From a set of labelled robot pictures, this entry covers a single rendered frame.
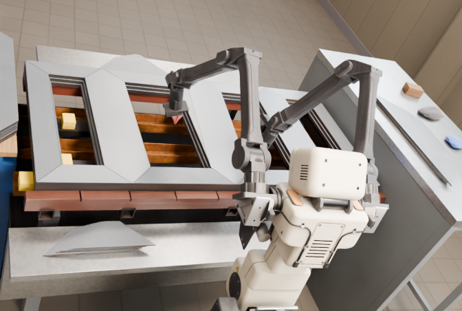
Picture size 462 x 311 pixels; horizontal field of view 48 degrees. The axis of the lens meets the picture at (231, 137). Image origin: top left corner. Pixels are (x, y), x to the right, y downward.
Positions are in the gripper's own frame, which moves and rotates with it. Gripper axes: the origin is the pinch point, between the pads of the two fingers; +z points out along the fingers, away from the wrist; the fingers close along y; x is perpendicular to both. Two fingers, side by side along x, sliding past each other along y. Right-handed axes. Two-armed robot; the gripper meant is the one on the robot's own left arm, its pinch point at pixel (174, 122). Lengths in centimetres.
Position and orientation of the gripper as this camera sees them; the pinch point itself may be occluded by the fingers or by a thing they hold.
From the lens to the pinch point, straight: 229.4
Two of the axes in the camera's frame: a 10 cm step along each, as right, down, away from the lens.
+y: -9.5, 1.3, -3.0
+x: 3.0, 6.9, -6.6
